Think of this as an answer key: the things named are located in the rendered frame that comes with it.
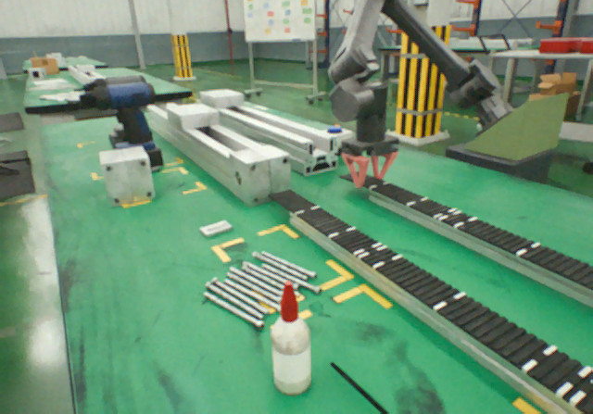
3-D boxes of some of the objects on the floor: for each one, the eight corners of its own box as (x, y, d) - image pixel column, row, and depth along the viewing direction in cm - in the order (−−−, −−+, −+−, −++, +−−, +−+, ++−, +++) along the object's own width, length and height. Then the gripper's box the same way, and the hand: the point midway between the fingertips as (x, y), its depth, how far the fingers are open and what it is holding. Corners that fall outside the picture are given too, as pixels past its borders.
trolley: (611, 158, 335) (649, 30, 297) (596, 176, 300) (636, 31, 262) (485, 139, 404) (502, 33, 366) (460, 151, 369) (476, 35, 331)
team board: (242, 98, 712) (232, -24, 639) (260, 94, 748) (253, -22, 675) (309, 106, 625) (307, -36, 552) (326, 100, 661) (326, -32, 588)
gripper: (362, 118, 72) (359, 195, 77) (403, 110, 76) (397, 184, 82) (339, 112, 77) (338, 185, 83) (379, 106, 82) (375, 175, 88)
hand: (368, 181), depth 82 cm, fingers closed on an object, 5 cm apart
